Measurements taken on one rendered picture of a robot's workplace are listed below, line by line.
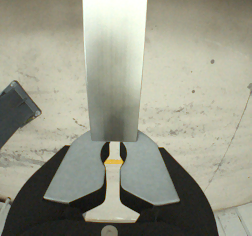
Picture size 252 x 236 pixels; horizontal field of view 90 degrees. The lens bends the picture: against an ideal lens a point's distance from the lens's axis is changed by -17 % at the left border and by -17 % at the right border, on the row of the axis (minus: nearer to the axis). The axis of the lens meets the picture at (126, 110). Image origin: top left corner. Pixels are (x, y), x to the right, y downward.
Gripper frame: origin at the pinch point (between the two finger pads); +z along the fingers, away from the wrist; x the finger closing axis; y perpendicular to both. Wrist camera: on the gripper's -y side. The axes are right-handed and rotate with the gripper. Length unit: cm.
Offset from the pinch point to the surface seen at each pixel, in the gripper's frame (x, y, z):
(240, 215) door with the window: 203, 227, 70
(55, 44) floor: -41, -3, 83
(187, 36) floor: 40, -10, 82
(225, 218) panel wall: 172, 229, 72
